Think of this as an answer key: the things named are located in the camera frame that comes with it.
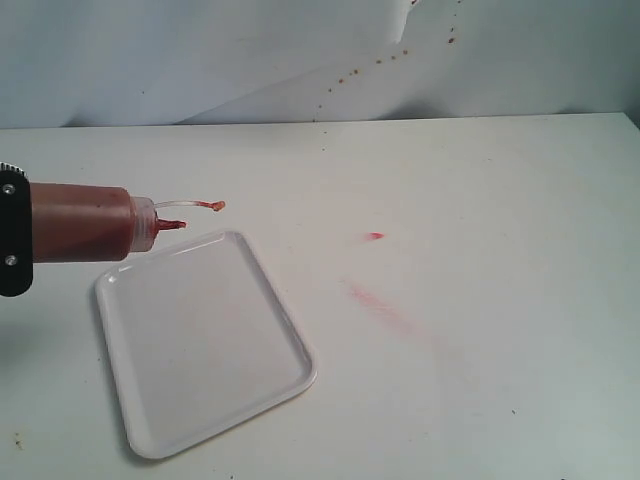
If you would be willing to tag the red sauce squeeze bottle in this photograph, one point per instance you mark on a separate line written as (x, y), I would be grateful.
(83, 223)

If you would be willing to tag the white rectangular plastic tray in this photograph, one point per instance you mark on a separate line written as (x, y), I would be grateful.
(199, 341)

